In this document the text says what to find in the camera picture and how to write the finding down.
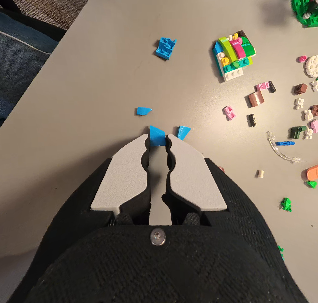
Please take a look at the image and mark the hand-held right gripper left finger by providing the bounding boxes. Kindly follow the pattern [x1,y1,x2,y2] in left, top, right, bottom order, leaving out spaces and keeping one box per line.
[90,134,151,224]

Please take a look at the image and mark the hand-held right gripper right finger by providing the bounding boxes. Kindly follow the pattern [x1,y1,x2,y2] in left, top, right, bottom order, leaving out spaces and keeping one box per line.
[161,134,228,225]

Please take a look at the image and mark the multicoloured lego assembly white base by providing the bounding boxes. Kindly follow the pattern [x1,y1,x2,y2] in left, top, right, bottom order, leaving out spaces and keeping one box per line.
[212,30,256,82]

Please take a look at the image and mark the dark green lego elbow piece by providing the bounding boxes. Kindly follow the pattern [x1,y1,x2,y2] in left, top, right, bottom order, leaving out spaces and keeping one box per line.
[289,126,307,139]

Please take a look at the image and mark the transparent curved lego piece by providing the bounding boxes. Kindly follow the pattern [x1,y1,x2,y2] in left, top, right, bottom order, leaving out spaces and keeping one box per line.
[267,131,306,163]

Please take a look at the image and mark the cluster of small lego pieces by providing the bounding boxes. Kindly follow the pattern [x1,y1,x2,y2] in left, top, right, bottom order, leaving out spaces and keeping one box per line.
[223,56,318,141]

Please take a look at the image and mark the blue lego block assembly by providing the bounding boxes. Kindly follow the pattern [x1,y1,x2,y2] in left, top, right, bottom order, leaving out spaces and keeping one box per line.
[156,36,177,61]

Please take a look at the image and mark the white round lego plate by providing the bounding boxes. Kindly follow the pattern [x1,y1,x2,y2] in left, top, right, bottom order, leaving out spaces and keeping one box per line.
[305,55,318,78]

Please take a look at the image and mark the green lego flower model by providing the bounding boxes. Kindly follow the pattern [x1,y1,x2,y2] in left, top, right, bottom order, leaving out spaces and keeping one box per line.
[291,0,318,28]

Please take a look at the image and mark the orange brick separator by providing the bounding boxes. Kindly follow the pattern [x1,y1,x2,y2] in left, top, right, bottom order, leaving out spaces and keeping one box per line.
[302,165,318,181]

